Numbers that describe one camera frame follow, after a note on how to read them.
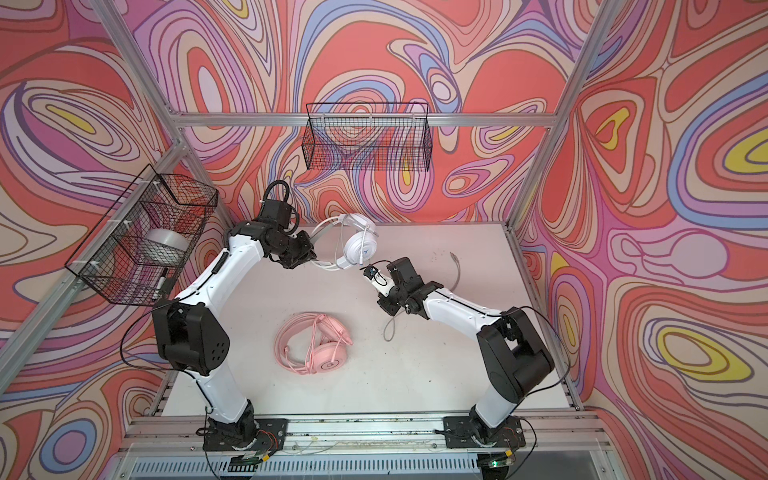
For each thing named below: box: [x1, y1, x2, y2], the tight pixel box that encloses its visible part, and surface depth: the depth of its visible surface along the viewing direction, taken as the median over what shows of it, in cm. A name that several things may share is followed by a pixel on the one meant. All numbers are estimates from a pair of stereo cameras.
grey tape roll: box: [144, 228, 189, 263], surface depth 73 cm
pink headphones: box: [274, 312, 353, 376], surface depth 88 cm
